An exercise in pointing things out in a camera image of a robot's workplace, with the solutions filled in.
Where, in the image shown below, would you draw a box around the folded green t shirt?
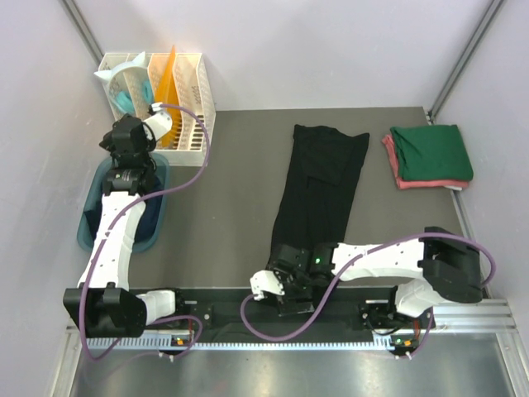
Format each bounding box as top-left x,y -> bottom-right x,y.
390,125 -> 474,182

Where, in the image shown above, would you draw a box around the right corner aluminium post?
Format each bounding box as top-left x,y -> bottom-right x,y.
425,0 -> 506,125

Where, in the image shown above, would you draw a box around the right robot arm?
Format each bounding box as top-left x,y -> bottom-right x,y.
250,227 -> 483,329

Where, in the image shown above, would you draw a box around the navy blue t shirt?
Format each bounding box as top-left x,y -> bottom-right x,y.
77,187 -> 163,252

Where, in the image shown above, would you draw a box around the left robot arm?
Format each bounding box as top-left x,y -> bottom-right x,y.
63,111 -> 188,338

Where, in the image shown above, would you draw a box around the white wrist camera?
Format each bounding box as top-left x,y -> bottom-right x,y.
250,270 -> 285,301
142,103 -> 173,142

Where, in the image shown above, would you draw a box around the teal cat ear headphones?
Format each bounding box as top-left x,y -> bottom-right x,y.
94,51 -> 154,120

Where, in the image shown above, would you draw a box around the left corner aluminium post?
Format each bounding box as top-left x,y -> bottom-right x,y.
59,0 -> 104,65

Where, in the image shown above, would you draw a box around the black t shirt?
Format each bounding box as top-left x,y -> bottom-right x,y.
270,124 -> 370,251

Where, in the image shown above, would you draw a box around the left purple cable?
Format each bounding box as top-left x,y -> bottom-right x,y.
79,103 -> 212,361

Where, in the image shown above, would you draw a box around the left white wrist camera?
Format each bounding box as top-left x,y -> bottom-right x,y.
142,103 -> 173,142

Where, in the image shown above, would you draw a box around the aluminium frame rail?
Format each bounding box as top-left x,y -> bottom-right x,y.
88,301 -> 514,343

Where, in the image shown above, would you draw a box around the orange plastic folder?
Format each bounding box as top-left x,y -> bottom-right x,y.
155,45 -> 181,150

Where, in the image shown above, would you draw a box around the corner aluminium post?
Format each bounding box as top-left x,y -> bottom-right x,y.
59,0 -> 104,65
425,0 -> 506,125

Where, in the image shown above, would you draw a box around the teal plastic bin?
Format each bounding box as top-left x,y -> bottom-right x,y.
77,154 -> 170,253

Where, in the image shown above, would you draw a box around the white file organizer rack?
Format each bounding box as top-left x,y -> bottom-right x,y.
98,51 -> 217,167

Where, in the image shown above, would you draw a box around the folded pink t shirt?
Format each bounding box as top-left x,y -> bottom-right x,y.
382,134 -> 469,191

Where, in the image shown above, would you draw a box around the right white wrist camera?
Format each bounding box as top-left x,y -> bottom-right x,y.
250,270 -> 285,301

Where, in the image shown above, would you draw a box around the white cable duct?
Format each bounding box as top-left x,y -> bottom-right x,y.
114,332 -> 418,352

